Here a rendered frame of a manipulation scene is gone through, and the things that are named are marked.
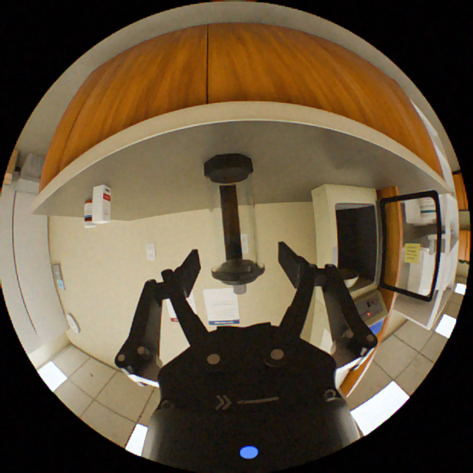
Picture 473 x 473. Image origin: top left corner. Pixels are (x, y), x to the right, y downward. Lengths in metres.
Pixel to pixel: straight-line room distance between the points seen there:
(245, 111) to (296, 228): 0.83
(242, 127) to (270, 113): 0.05
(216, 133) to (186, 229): 0.76
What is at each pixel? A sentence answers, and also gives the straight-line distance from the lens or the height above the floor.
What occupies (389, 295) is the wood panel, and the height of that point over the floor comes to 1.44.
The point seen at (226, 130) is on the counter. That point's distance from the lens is 0.23.
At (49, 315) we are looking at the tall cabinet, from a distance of 2.65.
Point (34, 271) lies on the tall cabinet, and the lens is 2.53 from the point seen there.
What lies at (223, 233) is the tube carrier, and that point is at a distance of 0.26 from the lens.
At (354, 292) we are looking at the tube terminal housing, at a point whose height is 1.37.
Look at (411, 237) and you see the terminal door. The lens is 0.73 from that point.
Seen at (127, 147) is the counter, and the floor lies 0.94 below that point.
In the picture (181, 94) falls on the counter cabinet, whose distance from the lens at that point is 0.33.
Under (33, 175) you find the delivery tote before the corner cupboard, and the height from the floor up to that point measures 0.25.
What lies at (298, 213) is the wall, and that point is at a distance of 0.98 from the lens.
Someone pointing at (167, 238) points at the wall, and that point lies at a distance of 0.99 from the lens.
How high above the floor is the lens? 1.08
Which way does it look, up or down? 2 degrees up
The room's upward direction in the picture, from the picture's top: 175 degrees clockwise
